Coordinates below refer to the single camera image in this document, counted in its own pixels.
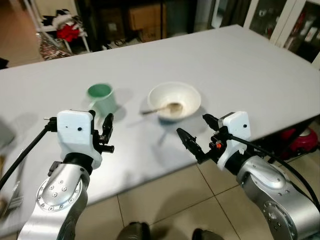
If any white glass door cabinet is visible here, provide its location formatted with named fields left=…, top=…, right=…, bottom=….
left=244, top=0, right=320, bottom=65

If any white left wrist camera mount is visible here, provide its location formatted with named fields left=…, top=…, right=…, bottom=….
left=56, top=109, right=104, bottom=169

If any metal fork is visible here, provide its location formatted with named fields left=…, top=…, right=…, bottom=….
left=0, top=157, right=27, bottom=222

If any green ceramic mug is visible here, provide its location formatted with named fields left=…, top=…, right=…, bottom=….
left=87, top=83, right=118, bottom=116

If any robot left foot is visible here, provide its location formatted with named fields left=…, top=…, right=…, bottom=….
left=116, top=222, right=151, bottom=240

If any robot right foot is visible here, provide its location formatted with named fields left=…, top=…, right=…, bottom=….
left=192, top=228, right=224, bottom=240

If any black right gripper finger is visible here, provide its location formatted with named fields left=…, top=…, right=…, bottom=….
left=202, top=113, right=222, bottom=131
left=176, top=128, right=205, bottom=158

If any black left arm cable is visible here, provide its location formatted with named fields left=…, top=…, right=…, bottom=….
left=0, top=118, right=59, bottom=192

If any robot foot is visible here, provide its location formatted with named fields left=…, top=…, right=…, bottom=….
left=116, top=222, right=151, bottom=240
left=192, top=228, right=224, bottom=240

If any red cloth bundle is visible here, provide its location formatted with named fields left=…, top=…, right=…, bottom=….
left=42, top=9, right=85, bottom=44

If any metal spoon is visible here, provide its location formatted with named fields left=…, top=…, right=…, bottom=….
left=141, top=102, right=184, bottom=116

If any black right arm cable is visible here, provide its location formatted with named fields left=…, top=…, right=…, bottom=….
left=227, top=134, right=320, bottom=213

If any red vacuum cleaner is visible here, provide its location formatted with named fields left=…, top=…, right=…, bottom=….
left=278, top=127, right=320, bottom=155

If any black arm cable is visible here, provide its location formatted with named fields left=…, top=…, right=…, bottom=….
left=0, top=118, right=59, bottom=192
left=227, top=134, right=320, bottom=213

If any white metal rack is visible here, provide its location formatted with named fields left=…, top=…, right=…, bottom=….
left=22, top=0, right=92, bottom=55

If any white bowl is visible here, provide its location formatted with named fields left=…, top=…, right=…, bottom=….
left=147, top=81, right=202, bottom=121

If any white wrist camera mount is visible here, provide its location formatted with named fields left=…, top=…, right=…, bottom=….
left=218, top=110, right=251, bottom=172
left=56, top=109, right=104, bottom=169

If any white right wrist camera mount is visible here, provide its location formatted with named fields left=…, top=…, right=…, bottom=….
left=218, top=110, right=251, bottom=172

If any brown cardboard box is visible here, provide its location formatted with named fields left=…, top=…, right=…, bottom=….
left=127, top=4, right=167, bottom=35

